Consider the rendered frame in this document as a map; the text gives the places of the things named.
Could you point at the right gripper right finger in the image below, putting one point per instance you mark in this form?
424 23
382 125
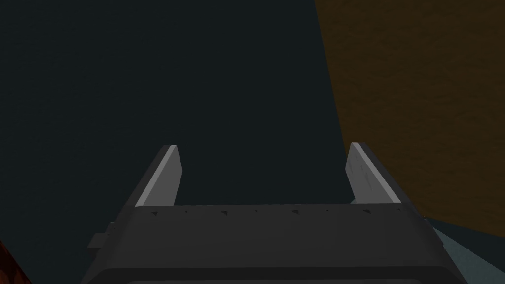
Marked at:
371 179

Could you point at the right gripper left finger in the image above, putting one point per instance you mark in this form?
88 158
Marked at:
162 182

